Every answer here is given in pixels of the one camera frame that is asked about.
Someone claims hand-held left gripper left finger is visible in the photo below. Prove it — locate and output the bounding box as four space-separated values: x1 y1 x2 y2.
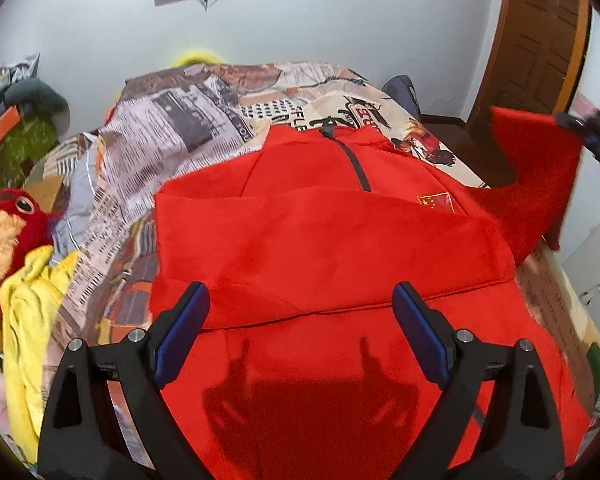
37 281 216 480

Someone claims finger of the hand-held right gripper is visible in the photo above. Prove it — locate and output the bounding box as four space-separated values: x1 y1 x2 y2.
555 110 600 178

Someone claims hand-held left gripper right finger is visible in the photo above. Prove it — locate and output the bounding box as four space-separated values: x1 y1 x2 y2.
391 281 566 480

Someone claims red zip jacket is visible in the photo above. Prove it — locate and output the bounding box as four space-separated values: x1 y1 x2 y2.
150 106 593 480

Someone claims brown wooden door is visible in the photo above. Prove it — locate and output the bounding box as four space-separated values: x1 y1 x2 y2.
467 0 593 133

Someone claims white panel with stickers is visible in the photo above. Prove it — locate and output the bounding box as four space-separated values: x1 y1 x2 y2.
560 210 600 356

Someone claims dark wooden nightstand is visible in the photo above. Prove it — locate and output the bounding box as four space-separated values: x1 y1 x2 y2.
420 114 518 188

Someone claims yellow fleece cloth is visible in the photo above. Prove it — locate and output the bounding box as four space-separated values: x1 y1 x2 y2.
0 245 81 463

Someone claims grey cloth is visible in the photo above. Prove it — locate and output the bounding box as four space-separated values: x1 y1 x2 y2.
52 152 103 268

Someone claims red plush toy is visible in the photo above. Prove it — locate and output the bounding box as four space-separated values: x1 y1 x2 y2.
0 187 57 321

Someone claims printed blanket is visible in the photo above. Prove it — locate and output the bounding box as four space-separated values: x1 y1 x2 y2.
45 62 600 466

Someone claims green patterned cloth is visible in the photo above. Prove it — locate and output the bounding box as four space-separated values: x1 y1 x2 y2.
0 115 58 188

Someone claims yellow plush pillow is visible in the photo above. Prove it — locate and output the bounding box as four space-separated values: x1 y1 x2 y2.
172 49 223 68

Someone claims orange box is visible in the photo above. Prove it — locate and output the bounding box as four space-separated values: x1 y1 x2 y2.
0 105 23 158

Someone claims dark green cushion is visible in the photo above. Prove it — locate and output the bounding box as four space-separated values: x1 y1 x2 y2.
2 79 70 117

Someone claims pink wall paper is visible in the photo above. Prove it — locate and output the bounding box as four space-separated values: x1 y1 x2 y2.
570 91 600 118

